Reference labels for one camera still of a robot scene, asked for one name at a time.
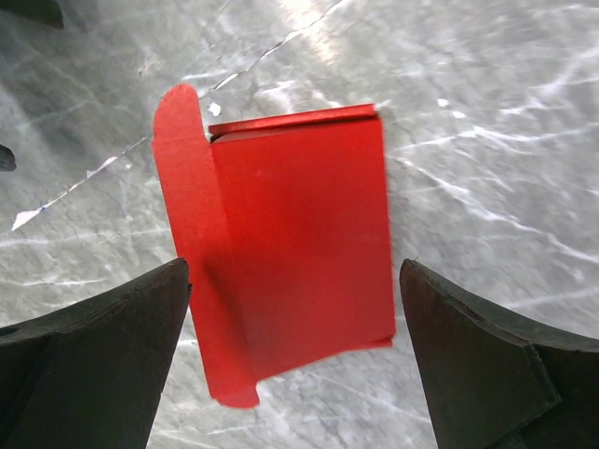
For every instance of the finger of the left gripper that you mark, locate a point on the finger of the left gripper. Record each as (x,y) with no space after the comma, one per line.
(7,159)
(47,12)

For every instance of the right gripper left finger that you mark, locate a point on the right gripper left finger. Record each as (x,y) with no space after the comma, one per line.
(91,375)

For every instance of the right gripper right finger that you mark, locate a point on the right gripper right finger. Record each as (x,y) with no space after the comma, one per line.
(493,378)

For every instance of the red paper box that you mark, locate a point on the red paper box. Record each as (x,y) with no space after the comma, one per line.
(283,222)

